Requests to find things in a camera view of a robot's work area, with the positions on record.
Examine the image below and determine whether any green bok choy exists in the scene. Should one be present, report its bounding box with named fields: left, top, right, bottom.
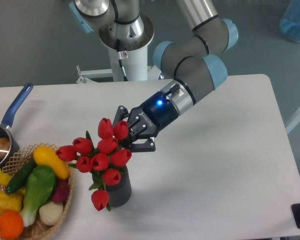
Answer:
left=20, top=165, right=56, bottom=227

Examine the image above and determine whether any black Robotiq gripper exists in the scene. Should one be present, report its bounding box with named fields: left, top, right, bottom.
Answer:
left=112, top=91, right=179, bottom=153

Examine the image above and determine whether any yellow bell pepper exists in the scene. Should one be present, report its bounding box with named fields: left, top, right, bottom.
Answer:
left=0, top=190, right=23, bottom=215

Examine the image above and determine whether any yellow squash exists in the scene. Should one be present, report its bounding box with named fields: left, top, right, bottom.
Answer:
left=33, top=145, right=70, bottom=180

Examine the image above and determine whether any brown bread roll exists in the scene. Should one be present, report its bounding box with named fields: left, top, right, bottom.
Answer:
left=0, top=137, right=10, bottom=159

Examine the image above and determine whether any orange fruit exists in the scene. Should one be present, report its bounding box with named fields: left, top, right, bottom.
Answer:
left=0, top=210, right=24, bottom=240

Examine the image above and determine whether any red tulip bouquet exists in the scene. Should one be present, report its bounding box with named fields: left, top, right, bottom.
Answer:
left=55, top=117, right=133, bottom=212

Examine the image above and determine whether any green cucumber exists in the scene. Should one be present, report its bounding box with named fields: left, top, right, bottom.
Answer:
left=5, top=158, right=37, bottom=194

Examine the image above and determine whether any blue plastic bag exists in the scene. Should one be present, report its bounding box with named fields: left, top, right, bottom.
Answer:
left=279, top=0, right=300, bottom=43

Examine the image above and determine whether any purple red onion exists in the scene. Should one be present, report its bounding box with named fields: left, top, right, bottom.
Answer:
left=51, top=180, right=70, bottom=203

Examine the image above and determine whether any woven wicker basket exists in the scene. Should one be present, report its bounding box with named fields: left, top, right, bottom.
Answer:
left=0, top=143, right=75, bottom=240

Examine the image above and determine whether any yellow banana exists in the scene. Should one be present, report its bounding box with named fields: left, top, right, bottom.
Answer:
left=0, top=168, right=13, bottom=188

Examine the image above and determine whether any blue handled saucepan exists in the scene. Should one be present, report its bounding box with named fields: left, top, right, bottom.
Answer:
left=0, top=83, right=34, bottom=168

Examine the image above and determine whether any white garlic bulb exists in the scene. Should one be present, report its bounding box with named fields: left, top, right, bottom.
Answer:
left=39, top=201, right=64, bottom=226

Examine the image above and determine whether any black cable on pedestal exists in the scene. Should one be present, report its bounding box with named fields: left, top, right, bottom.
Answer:
left=116, top=38, right=129, bottom=82

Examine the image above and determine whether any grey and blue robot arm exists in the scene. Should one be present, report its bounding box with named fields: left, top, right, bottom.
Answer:
left=69, top=0, right=238, bottom=153

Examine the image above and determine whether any dark grey ribbed vase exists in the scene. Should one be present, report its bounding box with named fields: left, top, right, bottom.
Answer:
left=89, top=164, right=132, bottom=211

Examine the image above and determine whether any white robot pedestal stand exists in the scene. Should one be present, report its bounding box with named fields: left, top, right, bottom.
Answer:
left=76, top=44, right=165, bottom=84

